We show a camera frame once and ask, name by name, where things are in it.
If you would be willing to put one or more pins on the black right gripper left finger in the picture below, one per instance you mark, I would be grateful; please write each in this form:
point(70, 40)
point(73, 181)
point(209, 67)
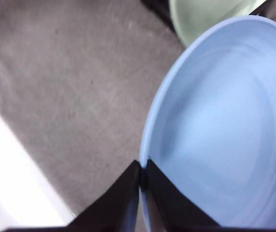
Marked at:
point(113, 207)

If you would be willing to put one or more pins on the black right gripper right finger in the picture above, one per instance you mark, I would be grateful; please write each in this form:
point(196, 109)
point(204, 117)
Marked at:
point(171, 207)

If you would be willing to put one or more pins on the blue round plate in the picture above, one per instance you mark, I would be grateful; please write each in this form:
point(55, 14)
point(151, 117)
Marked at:
point(224, 120)

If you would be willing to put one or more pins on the green round plate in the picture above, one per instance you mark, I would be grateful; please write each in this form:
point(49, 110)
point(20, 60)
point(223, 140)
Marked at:
point(200, 17)

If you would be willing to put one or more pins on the black plastic dish rack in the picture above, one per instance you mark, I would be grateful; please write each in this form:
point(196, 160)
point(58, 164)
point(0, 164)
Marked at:
point(157, 7)

